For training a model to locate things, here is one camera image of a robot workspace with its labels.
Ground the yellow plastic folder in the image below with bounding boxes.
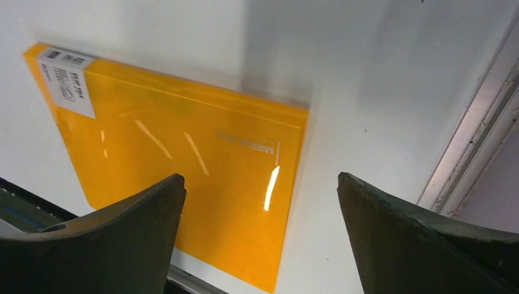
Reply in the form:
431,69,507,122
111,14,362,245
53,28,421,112
23,43,308,293

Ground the aluminium frame rail right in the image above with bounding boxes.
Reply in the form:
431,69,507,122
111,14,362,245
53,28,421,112
417,23,518,217

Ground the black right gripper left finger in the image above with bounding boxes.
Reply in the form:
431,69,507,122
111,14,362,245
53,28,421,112
1,174,187,293

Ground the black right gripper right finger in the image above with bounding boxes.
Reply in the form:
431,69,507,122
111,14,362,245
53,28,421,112
337,172,518,293

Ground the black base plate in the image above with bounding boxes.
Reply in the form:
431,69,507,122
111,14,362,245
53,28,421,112
1,178,78,233

